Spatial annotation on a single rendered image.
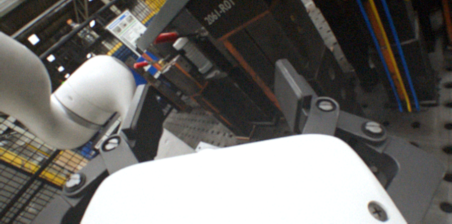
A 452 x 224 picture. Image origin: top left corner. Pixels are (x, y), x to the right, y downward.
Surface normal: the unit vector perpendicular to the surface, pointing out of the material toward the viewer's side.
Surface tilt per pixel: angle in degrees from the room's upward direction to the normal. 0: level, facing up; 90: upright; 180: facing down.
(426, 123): 0
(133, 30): 90
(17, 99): 138
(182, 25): 90
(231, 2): 90
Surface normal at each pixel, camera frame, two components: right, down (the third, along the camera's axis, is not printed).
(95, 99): 0.57, 0.25
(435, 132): -0.65, -0.63
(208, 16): -0.45, 0.77
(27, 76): 0.98, 0.18
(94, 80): 0.31, -0.06
